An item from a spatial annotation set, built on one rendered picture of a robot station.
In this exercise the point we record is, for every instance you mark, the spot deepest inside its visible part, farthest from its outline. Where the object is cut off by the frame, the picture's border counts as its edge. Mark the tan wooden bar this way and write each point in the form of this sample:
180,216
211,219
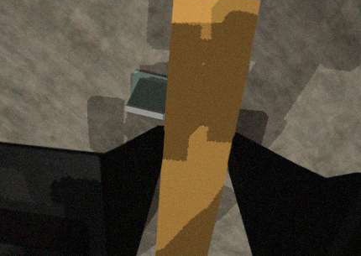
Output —
210,49

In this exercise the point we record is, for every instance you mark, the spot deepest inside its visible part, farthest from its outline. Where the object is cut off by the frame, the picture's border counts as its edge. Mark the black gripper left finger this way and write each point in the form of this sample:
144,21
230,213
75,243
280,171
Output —
110,192

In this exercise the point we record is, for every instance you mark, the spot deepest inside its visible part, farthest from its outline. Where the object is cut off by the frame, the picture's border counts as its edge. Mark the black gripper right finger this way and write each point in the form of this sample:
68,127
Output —
288,210

